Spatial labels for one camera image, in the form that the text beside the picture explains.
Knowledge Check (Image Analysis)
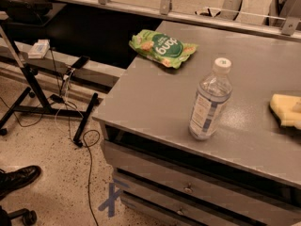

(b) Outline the yellow sponge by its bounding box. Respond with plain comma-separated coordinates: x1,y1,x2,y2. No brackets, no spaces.
269,94,301,130

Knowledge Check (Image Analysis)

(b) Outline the clear plastic water bottle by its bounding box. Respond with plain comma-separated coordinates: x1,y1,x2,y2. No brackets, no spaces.
188,57,232,140

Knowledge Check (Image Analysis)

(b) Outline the green snack bag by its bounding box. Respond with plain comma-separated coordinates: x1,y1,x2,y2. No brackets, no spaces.
129,29,198,69

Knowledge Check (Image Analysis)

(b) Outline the black smartphone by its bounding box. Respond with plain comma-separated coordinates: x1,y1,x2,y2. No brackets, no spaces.
71,56,90,69

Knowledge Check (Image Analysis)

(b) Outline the blue tape cross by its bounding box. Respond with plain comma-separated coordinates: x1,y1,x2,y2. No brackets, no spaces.
98,179,129,218

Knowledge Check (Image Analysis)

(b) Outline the grey drawer cabinet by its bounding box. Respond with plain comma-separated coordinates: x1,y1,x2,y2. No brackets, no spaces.
94,22,301,226

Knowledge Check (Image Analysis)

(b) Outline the small white box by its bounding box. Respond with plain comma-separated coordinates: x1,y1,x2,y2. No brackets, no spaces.
28,40,50,59

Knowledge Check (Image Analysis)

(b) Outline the black leather shoe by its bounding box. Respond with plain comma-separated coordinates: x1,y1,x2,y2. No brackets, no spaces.
0,165,41,200

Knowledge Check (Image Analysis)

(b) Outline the black rolling stand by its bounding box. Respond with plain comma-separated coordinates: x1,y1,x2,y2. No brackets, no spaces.
0,0,98,147

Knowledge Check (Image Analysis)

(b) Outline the office chair caster base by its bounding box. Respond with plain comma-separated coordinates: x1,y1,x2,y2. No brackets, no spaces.
0,207,37,226

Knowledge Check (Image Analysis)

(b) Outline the black floor cable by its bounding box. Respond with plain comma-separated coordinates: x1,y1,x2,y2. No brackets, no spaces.
82,129,102,226

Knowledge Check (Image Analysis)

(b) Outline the white charging cable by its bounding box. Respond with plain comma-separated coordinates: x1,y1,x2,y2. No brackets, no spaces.
54,68,83,139

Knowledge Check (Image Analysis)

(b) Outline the metal window rail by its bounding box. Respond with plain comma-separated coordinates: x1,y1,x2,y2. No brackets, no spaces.
56,0,301,41

